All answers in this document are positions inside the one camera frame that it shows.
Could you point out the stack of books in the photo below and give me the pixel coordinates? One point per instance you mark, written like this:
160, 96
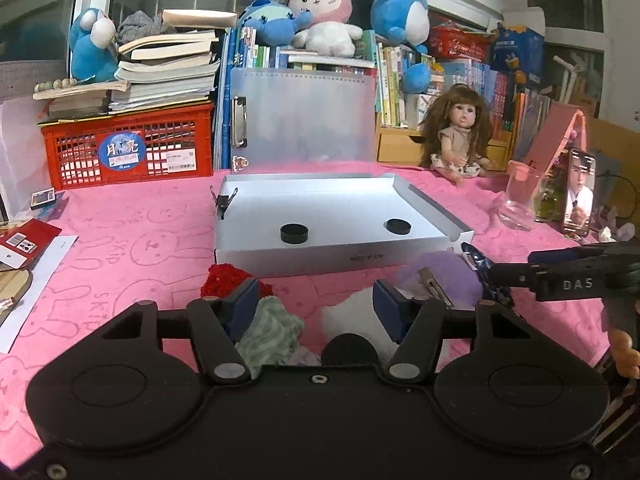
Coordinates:
165, 80

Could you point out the black binder clip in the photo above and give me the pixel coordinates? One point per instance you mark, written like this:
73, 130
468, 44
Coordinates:
221, 203

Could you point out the pink white rabbit plush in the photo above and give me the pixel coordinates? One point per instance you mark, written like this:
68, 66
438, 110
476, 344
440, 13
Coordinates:
325, 15

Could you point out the brown cardboard piece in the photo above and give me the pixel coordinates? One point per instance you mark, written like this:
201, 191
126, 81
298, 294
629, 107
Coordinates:
12, 285

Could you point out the white fluffy pompom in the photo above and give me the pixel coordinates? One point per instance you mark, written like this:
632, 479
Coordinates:
350, 312

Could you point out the pink roofed toy house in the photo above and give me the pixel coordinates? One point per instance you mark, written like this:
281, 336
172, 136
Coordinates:
555, 130

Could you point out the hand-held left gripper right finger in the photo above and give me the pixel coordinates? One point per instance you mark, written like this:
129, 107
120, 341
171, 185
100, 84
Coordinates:
389, 307

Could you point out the red and yellow crochet piece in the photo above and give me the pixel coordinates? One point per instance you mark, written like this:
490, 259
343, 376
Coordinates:
225, 280

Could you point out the blue carton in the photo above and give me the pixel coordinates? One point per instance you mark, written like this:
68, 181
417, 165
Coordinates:
517, 50

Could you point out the person's right hand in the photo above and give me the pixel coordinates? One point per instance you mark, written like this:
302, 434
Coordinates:
627, 352

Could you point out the teal blue plush toy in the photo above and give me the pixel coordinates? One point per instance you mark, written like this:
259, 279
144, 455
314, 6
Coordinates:
270, 22

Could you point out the small cartoon sticker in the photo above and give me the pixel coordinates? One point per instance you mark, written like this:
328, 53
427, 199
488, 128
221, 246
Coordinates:
240, 162

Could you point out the blue and white plush toy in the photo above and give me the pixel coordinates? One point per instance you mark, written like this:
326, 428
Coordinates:
92, 50

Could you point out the playing card deck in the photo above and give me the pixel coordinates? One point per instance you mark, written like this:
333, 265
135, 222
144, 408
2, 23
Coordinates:
42, 197

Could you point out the grey cloth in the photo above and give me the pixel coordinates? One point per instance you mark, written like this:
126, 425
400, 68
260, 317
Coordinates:
140, 22

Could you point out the metal hair clip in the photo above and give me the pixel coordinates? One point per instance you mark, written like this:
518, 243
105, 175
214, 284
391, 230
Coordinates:
435, 285

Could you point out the translucent plastic file case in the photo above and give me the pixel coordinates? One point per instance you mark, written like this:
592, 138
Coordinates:
305, 120

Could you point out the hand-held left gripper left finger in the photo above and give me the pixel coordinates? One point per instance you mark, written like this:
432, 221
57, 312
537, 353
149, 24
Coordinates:
245, 305

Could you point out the translucent plastic bin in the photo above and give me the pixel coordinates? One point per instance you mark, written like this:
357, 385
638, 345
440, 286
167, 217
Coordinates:
15, 150

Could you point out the black round cap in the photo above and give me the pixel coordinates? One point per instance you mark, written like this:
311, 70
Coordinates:
294, 234
398, 225

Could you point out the white paper sheet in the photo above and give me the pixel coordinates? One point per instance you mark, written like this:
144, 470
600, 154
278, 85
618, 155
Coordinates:
37, 285

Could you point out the smartphone with lit screen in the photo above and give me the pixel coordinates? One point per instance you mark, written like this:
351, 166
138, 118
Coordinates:
580, 192

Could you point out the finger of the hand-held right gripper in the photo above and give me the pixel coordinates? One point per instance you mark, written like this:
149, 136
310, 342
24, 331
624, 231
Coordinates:
565, 284
575, 254

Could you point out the black round object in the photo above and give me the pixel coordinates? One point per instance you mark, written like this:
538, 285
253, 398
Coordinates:
350, 350

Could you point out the blue round plush toy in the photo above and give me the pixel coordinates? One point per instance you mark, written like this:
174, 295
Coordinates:
400, 12

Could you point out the row of upright books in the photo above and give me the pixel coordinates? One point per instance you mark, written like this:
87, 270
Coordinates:
480, 85
265, 55

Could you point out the dark blue patterned pouch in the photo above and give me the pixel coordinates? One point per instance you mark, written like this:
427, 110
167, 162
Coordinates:
487, 275

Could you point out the green striped cloth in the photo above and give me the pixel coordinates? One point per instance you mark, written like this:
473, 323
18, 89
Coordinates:
272, 332

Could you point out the pink rabbit print towel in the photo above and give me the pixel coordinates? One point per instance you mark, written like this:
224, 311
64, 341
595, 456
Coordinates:
150, 240

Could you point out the red card box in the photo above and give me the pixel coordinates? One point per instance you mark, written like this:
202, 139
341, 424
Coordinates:
22, 245

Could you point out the purple fluffy hair accessory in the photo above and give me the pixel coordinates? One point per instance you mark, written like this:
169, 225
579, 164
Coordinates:
450, 272

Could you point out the clear glass cup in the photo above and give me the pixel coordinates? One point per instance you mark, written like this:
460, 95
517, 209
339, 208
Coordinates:
520, 197

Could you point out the silver shallow box tray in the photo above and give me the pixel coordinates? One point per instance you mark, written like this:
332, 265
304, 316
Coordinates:
340, 200

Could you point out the long-haired baby doll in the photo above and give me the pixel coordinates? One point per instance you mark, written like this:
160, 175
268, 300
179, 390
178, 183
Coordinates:
457, 135

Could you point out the red plastic crate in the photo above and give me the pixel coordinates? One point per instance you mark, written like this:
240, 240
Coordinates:
165, 135

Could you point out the white plastic stand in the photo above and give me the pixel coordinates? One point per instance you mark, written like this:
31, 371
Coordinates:
570, 72

